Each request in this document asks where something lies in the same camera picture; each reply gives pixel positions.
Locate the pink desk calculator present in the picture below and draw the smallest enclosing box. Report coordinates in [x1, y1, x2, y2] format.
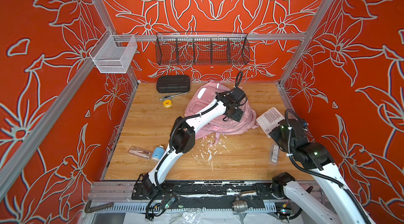
[256, 107, 285, 138]

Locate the white wire wall basket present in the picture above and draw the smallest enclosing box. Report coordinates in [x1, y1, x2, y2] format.
[89, 29, 138, 73]

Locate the black wire wall basket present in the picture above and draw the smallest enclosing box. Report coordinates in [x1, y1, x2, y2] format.
[155, 31, 250, 66]

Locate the rusty allen key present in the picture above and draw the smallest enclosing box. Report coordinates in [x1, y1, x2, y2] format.
[84, 200, 114, 213]

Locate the black plastic case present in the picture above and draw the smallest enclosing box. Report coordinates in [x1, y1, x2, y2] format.
[156, 75, 190, 93]

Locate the yellow tape roll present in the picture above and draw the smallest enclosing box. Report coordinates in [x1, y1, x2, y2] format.
[163, 99, 172, 108]

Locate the pink student backpack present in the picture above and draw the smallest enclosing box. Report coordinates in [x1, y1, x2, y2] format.
[185, 82, 258, 142]

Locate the grey metal tool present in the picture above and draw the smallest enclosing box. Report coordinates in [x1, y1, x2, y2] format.
[159, 92, 187, 101]

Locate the metal pipe fitting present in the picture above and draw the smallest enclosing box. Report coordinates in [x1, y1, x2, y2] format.
[231, 200, 248, 213]

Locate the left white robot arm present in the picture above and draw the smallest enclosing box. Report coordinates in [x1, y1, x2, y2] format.
[142, 71, 248, 197]

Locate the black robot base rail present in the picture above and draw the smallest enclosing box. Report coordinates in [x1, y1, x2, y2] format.
[131, 180, 290, 209]

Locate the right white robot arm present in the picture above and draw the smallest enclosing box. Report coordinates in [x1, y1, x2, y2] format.
[270, 109, 374, 224]

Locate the light blue pencil sharpener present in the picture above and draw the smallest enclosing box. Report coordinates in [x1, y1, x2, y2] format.
[150, 145, 165, 162]

